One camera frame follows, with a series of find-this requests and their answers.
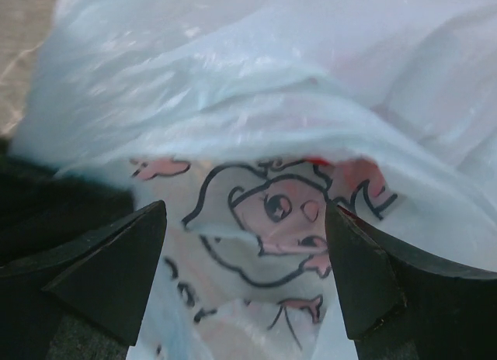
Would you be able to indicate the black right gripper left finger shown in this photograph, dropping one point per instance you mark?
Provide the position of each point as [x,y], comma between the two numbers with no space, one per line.
[84,299]

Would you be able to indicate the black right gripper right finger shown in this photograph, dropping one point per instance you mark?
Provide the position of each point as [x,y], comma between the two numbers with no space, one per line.
[401,302]

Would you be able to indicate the red fruit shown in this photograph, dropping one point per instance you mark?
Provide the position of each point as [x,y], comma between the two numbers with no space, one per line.
[319,161]

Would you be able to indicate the light blue printed plastic bag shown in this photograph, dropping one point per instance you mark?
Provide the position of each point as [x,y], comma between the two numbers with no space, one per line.
[212,106]

